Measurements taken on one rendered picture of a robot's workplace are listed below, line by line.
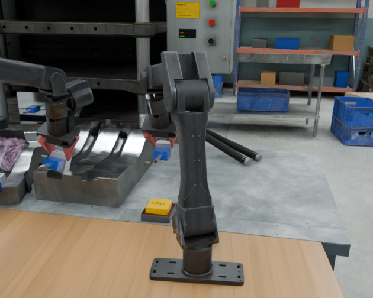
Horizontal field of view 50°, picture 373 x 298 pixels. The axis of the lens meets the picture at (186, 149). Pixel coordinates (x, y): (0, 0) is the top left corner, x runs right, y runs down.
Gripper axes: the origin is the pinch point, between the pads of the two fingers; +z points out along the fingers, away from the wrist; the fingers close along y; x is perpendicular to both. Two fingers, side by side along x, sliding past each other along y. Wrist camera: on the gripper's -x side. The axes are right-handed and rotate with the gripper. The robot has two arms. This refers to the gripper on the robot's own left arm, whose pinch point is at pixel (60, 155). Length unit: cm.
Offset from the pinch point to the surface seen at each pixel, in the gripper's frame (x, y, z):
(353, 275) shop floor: -72, -127, 97
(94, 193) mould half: 4.7, -12.7, 6.4
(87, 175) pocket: -0.2, -8.2, 5.1
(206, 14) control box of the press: -94, -21, -16
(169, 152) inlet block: -10.6, -29.7, -3.0
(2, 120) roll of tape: -25.9, 38.9, 15.7
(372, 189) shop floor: -192, -163, 129
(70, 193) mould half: 5.5, -5.4, 8.3
